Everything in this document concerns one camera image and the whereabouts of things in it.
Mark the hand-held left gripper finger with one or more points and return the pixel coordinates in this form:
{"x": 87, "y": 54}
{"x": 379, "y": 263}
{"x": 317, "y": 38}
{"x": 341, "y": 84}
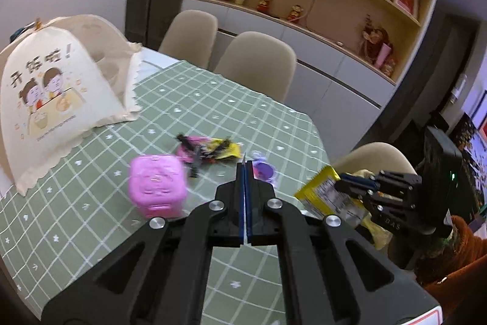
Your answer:
{"x": 240, "y": 203}
{"x": 247, "y": 203}

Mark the yellow snack packet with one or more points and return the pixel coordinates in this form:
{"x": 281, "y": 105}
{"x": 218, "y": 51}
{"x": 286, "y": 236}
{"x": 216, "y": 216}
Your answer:
{"x": 319, "y": 191}

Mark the purple jelly cup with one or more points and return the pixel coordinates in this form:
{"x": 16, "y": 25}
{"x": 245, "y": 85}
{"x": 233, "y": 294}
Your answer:
{"x": 264, "y": 169}

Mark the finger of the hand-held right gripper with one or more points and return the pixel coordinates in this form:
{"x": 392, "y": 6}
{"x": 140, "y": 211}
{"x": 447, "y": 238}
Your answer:
{"x": 357, "y": 180}
{"x": 380, "y": 201}

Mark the beige chair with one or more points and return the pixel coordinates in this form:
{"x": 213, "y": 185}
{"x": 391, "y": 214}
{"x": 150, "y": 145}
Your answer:
{"x": 190, "y": 35}
{"x": 376, "y": 155}
{"x": 258, "y": 62}

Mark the cream mesh food cover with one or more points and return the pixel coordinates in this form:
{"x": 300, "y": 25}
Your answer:
{"x": 57, "y": 100}

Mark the pink cube box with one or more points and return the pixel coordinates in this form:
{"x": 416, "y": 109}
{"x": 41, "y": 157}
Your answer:
{"x": 156, "y": 184}

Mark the person's right forearm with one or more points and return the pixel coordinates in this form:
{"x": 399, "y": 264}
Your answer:
{"x": 460, "y": 271}

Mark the yellow plastic bag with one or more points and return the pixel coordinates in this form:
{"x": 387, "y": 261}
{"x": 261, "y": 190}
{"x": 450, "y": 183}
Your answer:
{"x": 378, "y": 233}

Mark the small red figurine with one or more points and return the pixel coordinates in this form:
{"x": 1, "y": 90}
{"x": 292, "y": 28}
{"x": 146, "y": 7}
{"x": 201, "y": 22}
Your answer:
{"x": 264, "y": 3}
{"x": 295, "y": 13}

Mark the large brown doll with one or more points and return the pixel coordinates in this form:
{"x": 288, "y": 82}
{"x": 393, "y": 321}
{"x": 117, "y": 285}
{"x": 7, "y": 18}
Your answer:
{"x": 374, "y": 39}

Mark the green checked tablecloth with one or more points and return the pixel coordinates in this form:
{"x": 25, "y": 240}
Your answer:
{"x": 95, "y": 233}

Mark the magenta plastic wrapper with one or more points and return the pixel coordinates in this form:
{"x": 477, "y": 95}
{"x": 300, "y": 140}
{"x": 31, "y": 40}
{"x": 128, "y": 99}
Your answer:
{"x": 190, "y": 150}

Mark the television screen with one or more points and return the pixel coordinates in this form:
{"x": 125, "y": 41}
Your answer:
{"x": 475, "y": 157}

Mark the black yellow wrapper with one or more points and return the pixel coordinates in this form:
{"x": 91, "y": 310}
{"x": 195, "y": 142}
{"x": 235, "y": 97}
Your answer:
{"x": 220, "y": 150}

